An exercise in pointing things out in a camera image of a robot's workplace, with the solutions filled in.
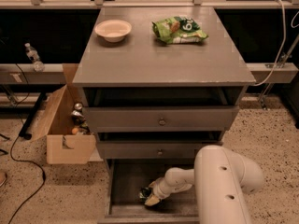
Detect green soda can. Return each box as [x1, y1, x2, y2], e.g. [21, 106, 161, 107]
[139, 188, 152, 203]

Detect green chip bag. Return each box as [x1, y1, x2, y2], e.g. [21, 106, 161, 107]
[152, 16, 208, 44]

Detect grey drawer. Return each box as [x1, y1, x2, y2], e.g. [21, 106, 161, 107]
[83, 106, 239, 133]
[98, 158, 219, 224]
[96, 141, 223, 159]

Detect grey drawer cabinet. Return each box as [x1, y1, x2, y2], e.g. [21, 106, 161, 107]
[72, 7, 257, 224]

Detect items inside cardboard box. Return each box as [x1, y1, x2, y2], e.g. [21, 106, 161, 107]
[71, 103, 91, 135]

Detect grey top drawer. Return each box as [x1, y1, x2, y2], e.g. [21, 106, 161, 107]
[83, 106, 239, 133]

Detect black floor cable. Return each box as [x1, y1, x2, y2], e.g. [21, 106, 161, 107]
[7, 63, 47, 224]

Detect grey bottom drawer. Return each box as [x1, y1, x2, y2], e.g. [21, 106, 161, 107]
[98, 158, 219, 224]

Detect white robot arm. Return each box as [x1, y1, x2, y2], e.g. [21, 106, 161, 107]
[145, 145, 264, 224]

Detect white bowl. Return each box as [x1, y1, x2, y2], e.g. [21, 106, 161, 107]
[94, 20, 132, 43]

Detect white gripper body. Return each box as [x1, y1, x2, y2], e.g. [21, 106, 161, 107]
[152, 177, 171, 200]

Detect grey middle drawer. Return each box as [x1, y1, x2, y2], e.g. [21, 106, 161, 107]
[96, 141, 223, 159]

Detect cardboard box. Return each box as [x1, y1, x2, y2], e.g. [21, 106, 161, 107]
[33, 63, 102, 164]

